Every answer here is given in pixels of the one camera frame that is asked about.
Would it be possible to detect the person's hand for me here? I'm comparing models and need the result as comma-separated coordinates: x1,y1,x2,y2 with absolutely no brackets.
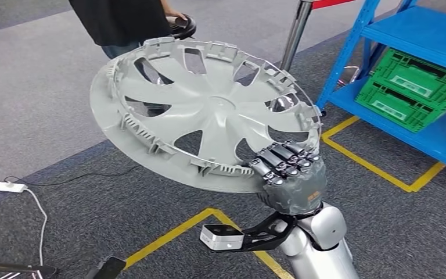
165,9,188,22

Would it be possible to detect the grey plastic wheel cover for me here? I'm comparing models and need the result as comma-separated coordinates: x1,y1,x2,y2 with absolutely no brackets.
89,36,323,195

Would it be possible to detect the black round device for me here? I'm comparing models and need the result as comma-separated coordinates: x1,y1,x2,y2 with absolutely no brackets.
168,15,197,41

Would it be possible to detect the black right wrist camera bracket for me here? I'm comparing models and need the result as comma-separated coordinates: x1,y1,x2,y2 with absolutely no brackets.
211,210,298,254

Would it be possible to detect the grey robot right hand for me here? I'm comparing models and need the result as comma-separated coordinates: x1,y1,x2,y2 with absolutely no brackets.
246,139,328,216

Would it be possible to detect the black power cable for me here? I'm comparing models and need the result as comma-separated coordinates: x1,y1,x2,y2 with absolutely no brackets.
3,164,143,188

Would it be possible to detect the blue metal shelf rack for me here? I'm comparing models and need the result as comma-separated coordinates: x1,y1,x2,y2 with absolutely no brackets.
315,0,446,178

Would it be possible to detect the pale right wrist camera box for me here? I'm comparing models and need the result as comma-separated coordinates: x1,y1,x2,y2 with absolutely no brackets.
200,224,245,252

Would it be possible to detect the white power cable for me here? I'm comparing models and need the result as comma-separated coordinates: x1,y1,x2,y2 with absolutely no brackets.
23,188,49,279

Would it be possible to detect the chrome barrier stanchion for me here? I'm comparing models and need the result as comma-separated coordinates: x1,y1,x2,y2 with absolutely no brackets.
267,0,318,113
337,65,362,86

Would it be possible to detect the white power strip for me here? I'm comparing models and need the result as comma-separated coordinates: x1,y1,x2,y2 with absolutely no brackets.
0,180,28,194

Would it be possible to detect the red barrier belt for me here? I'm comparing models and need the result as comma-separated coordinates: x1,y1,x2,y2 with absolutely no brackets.
310,0,357,10

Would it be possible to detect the grey metal pole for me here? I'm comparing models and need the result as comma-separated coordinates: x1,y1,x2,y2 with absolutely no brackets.
0,262,58,279

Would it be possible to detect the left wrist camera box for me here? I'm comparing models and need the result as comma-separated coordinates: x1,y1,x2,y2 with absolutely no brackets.
84,256,128,279

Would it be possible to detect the person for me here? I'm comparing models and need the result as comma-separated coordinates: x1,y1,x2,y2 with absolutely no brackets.
68,0,188,116

